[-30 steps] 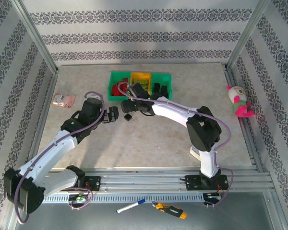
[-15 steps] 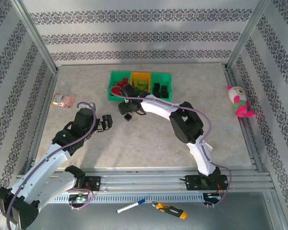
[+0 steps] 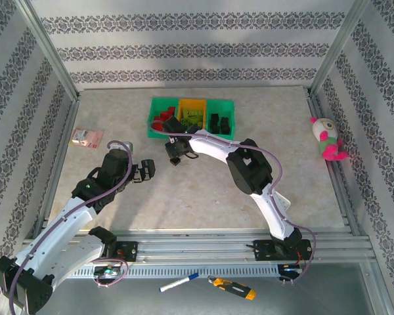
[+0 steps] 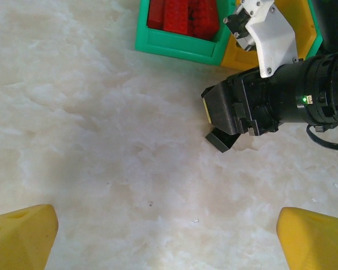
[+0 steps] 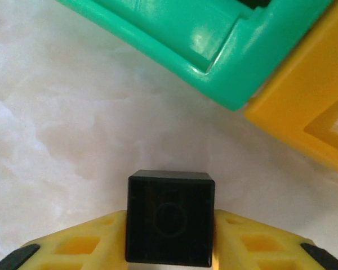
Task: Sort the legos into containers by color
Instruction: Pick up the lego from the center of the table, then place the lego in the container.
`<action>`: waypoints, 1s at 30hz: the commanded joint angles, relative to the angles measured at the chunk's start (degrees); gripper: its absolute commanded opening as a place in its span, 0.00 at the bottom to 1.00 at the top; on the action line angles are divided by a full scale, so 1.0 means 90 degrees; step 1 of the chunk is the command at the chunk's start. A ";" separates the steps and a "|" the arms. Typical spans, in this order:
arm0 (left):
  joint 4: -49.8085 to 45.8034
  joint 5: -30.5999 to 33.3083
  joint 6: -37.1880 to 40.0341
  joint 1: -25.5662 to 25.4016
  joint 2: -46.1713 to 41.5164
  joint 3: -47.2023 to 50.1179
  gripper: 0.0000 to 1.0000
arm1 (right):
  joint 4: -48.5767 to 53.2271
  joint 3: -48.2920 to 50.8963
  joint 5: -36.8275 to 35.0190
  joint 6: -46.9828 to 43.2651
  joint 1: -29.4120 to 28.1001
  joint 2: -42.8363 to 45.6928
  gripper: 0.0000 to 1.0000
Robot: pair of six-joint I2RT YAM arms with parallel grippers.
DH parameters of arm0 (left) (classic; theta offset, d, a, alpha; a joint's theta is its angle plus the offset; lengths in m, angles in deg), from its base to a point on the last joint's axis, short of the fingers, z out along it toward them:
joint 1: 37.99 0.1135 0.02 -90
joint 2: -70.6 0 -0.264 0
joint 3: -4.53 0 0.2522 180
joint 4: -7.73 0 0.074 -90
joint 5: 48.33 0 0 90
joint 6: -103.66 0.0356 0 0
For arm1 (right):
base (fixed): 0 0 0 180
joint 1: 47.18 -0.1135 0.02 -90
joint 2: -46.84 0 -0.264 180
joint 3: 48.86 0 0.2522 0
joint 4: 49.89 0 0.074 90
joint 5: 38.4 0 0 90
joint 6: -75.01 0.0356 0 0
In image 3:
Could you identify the aluminium side rail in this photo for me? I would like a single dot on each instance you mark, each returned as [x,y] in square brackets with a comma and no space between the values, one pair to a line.
[61,147]
[316,108]

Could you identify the white pink plush toy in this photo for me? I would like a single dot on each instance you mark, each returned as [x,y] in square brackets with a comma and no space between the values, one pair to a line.
[325,129]

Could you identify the small circuit board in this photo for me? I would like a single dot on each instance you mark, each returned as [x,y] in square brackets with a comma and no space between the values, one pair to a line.
[106,271]
[292,269]

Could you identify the black square lego brick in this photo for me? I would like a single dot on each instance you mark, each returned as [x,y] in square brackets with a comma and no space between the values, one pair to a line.
[175,161]
[224,122]
[213,118]
[214,127]
[225,130]

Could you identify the red stepped lego brick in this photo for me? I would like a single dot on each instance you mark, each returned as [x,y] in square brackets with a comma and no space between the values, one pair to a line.
[166,116]

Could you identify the pink card packet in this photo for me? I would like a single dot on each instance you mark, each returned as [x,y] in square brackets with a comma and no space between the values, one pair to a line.
[92,139]

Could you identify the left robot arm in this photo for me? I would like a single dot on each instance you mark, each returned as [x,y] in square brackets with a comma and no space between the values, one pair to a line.
[59,236]

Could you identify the aluminium mounting rail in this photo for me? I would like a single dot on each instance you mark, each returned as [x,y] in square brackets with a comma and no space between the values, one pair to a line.
[190,246]

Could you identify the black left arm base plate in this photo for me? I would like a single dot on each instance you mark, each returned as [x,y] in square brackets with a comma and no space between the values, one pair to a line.
[131,251]

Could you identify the aluminium frame post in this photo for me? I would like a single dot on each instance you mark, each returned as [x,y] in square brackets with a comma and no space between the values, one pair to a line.
[47,49]
[336,49]

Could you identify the green plastic bin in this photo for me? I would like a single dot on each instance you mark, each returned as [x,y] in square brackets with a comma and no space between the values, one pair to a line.
[154,134]
[220,106]

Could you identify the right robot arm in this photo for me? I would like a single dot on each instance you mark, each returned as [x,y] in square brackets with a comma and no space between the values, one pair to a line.
[213,147]

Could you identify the white blue marker pen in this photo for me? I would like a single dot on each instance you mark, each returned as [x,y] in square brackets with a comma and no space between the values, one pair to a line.
[177,283]

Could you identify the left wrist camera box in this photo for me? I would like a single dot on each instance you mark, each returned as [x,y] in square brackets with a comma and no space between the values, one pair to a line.
[124,147]

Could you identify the yellow black utility knife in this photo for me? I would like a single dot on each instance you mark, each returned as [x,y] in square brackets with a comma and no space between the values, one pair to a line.
[233,288]

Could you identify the lime green lego brick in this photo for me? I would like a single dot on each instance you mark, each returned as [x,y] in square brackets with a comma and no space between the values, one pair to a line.
[200,122]
[193,124]
[188,113]
[199,113]
[184,121]

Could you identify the yellow plastic bin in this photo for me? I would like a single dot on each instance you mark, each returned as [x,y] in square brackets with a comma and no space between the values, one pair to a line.
[192,103]

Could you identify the small red lego brick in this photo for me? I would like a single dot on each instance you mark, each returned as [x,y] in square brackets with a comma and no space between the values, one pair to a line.
[172,110]
[158,119]

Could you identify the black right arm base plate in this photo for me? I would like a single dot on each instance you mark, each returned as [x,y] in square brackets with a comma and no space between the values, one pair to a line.
[262,251]

